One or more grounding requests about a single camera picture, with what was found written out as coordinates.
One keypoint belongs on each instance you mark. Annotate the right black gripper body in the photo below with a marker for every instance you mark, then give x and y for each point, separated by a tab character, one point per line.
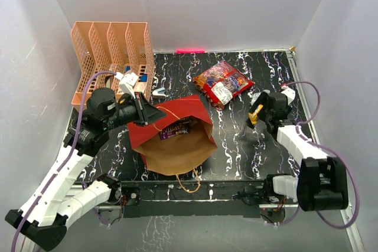
264	114

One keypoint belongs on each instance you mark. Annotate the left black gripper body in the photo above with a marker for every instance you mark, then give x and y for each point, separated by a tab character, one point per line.
139	104

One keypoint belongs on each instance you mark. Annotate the yellow snack packet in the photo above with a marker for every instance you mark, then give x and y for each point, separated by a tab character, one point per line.
253	113

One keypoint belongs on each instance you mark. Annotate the large red snack bag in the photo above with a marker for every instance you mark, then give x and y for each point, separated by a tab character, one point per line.
221	83

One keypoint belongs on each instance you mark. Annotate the red paper bag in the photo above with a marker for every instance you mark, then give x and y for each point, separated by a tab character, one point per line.
179	156

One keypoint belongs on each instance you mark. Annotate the silver snack packet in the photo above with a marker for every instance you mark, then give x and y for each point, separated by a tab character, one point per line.
256	95

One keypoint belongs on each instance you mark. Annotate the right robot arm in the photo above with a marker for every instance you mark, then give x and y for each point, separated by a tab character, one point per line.
322	180

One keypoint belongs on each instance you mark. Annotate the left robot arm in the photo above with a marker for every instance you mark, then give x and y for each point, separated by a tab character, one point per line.
47	215

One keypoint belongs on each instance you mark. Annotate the small blue white stapler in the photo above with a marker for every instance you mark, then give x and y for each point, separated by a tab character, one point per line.
159	93

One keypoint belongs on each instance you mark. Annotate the purple candy bar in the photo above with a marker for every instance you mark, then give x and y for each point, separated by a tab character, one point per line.
172	131

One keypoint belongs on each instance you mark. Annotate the orange plastic file organizer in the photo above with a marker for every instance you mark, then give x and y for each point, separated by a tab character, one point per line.
112	46

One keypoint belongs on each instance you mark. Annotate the pink marker strip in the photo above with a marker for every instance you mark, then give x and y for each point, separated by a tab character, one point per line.
190	50

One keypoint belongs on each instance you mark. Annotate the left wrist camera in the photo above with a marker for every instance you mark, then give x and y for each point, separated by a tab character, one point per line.
127	82

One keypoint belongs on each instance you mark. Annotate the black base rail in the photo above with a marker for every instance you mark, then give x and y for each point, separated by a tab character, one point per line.
164	198

